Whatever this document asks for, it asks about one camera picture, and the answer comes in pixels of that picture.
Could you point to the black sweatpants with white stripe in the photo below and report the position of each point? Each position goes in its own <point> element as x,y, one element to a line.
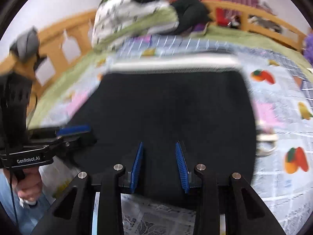
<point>201,100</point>

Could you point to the person left hand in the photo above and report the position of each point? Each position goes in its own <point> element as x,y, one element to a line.
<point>30,188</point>

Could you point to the fruit print plastic sheet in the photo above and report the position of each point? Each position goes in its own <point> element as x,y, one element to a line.
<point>281,109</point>

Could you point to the grey checkered cloth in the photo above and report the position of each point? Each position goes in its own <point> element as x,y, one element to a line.
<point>253,44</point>

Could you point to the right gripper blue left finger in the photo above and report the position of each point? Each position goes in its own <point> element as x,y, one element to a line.
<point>72,212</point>

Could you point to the right red chair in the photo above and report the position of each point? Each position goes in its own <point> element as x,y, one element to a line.
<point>221,20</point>

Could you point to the wooden bed frame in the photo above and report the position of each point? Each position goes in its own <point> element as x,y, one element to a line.
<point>78,27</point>

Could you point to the purple plush toy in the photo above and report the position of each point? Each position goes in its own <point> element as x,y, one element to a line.
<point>308,49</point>

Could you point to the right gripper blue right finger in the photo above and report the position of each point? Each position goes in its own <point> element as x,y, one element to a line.
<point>245,211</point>

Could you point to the person blue jeans leg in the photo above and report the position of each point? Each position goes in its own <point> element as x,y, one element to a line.
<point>28,217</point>

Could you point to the folded white green floral quilt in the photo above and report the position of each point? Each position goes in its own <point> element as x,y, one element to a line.
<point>117,20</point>

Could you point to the green fleece bed blanket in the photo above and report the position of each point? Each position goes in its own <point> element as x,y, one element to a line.
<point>84,77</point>

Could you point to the black clothing pile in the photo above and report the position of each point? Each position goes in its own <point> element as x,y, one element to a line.
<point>190,13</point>

